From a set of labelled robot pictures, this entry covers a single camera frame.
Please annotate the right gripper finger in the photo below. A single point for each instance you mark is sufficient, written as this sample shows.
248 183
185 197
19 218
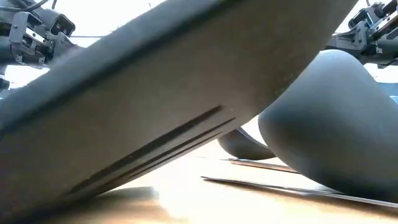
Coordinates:
345 42

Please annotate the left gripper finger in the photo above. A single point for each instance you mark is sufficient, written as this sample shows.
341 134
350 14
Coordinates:
63 46

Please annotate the black plastic ladle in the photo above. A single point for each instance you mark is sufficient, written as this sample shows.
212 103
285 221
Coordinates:
326 124

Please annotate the black slotted spatula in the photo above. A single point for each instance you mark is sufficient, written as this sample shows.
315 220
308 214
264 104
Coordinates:
155 109

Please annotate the black plastic serving spoon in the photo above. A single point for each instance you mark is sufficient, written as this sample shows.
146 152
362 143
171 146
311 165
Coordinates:
242 149

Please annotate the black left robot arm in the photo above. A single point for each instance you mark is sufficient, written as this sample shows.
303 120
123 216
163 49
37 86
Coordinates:
3 46

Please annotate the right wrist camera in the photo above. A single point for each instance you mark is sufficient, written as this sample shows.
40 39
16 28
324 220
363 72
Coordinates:
360 18

